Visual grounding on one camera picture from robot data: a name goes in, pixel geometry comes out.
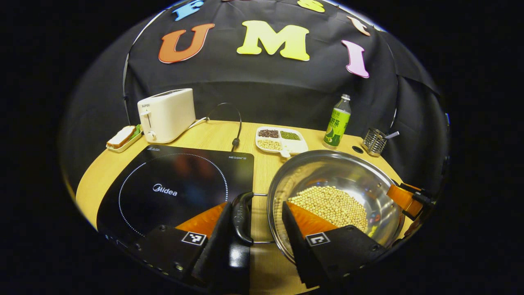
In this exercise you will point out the metal spoon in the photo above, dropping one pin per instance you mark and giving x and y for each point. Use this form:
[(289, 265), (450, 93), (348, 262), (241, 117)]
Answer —
[(392, 134)]

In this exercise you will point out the stainless steel pot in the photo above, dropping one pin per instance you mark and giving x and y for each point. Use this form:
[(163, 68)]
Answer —
[(327, 168)]

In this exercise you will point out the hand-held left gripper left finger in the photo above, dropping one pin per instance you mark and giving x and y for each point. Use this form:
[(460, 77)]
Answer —
[(217, 246)]

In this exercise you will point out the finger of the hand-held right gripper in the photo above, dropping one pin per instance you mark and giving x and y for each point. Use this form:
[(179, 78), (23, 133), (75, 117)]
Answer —
[(403, 198)]

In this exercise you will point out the white toaster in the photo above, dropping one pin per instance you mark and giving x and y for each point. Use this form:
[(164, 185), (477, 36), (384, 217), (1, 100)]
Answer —
[(170, 114)]

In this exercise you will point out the green label drink bottle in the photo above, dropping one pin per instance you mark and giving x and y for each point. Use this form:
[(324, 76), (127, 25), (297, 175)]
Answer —
[(337, 125)]

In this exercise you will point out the pile of yellow soybeans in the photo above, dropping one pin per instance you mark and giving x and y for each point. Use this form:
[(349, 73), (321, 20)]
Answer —
[(331, 205)]

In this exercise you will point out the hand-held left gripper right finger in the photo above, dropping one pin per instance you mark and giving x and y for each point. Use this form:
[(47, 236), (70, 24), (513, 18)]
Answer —
[(297, 246)]

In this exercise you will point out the sandwich with lettuce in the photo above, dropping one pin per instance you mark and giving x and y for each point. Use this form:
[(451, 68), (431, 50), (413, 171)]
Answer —
[(120, 137)]

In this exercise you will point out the white rectangular plate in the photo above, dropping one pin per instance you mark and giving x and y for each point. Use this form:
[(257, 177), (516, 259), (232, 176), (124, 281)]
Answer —
[(123, 148)]

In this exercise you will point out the white divided dish of beans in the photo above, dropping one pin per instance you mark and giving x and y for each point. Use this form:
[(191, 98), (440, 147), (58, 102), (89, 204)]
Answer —
[(282, 141)]

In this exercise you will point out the black induction cooktop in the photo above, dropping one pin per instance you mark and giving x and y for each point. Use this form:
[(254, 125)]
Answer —
[(172, 188)]

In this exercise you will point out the metal mesh utensil holder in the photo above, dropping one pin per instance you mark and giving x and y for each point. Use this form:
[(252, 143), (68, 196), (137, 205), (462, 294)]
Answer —
[(373, 142)]

